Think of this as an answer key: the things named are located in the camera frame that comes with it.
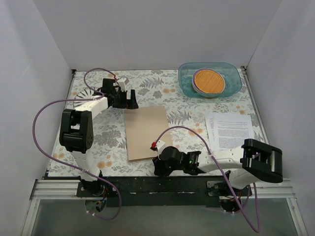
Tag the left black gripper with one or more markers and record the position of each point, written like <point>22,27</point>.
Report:
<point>127,99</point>

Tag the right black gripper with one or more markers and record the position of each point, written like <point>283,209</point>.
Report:
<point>159,164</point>

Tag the brown cardboard folder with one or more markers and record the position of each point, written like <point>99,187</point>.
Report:
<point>143,126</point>

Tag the printed paper sheet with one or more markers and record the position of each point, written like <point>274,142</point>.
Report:
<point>246,126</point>
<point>224,131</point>

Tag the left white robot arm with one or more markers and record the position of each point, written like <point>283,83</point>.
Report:
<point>77,133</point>

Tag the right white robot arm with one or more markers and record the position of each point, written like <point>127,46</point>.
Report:
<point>251,162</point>

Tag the blue striped white plate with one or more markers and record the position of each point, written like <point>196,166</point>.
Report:
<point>86,93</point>

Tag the orange woven round plate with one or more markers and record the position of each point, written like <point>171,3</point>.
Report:
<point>207,82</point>

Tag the teal plastic container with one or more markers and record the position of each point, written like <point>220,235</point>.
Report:
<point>228,71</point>

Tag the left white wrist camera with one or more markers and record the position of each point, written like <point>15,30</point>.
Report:
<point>122,82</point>

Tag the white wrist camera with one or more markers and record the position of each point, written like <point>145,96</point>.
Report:
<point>122,82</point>
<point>158,146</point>

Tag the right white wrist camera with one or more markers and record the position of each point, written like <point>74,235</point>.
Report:
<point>158,146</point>

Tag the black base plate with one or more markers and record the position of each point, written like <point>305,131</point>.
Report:
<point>157,191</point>

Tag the aluminium frame rail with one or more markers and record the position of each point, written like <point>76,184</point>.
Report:
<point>54,189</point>

